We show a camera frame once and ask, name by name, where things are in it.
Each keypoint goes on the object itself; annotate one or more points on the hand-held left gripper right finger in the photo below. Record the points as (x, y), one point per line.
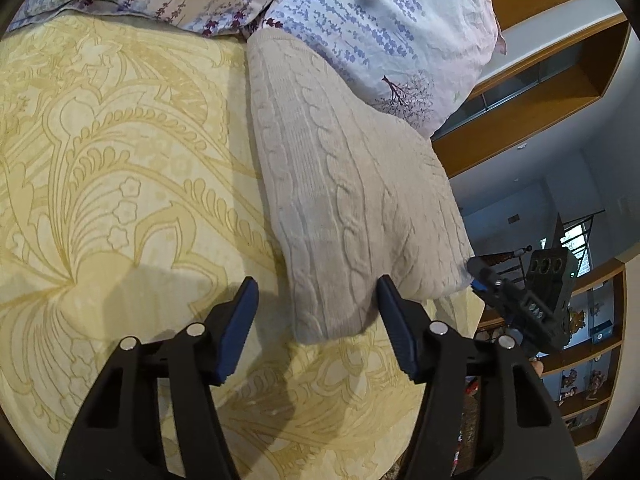
(400, 332)

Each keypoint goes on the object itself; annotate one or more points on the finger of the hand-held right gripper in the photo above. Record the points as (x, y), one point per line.
(487, 275)

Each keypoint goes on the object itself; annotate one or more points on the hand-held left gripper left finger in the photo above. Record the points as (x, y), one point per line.
(235, 332)

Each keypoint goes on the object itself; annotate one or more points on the person's right hand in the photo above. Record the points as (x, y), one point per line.
(538, 368)

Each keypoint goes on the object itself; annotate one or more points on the stair railing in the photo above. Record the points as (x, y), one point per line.
(575, 240)

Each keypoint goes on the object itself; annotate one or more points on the wooden display shelf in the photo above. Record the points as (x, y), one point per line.
(595, 360)

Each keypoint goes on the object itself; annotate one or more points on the yellow patterned bedsheet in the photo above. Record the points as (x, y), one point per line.
(125, 185)

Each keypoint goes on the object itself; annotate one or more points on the floral pillow with tree print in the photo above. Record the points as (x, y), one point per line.
(390, 20)

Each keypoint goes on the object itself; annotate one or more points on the wooden headboard frame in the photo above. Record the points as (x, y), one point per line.
(530, 110)

